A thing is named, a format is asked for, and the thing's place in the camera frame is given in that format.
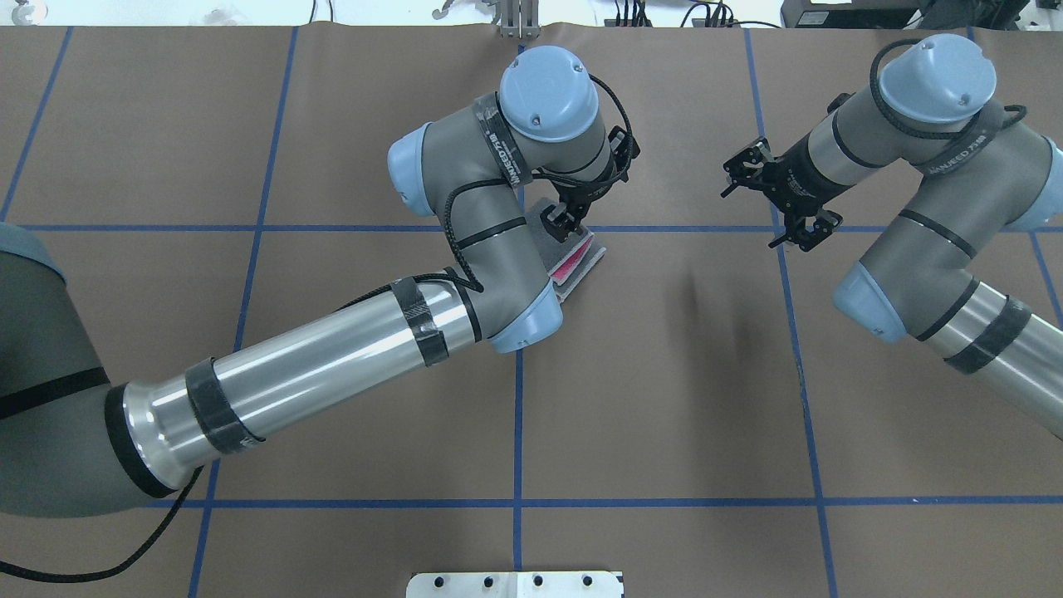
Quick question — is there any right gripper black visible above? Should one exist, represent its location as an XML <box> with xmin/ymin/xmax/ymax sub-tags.
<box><xmin>721</xmin><ymin>137</ymin><xmax>844</xmax><ymax>252</ymax></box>

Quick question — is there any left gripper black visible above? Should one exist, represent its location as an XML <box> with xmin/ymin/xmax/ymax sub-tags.
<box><xmin>540</xmin><ymin>125</ymin><xmax>640</xmax><ymax>243</ymax></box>

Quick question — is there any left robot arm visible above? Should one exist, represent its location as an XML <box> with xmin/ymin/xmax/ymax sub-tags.
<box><xmin>1</xmin><ymin>46</ymin><xmax>635</xmax><ymax>518</ymax></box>

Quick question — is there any aluminium frame post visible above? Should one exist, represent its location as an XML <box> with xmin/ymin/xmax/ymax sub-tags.
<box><xmin>491</xmin><ymin>0</ymin><xmax>541</xmax><ymax>39</ymax></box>

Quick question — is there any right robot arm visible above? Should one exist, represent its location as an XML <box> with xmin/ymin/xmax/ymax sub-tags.
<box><xmin>723</xmin><ymin>33</ymin><xmax>1062</xmax><ymax>435</ymax></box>

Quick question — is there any pink and grey towel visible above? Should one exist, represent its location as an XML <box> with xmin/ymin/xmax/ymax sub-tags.
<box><xmin>525</xmin><ymin>197</ymin><xmax>606</xmax><ymax>303</ymax></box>

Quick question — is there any white pedestal column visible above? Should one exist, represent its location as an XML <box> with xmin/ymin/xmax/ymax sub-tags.
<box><xmin>405</xmin><ymin>571</ymin><xmax>625</xmax><ymax>597</ymax></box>

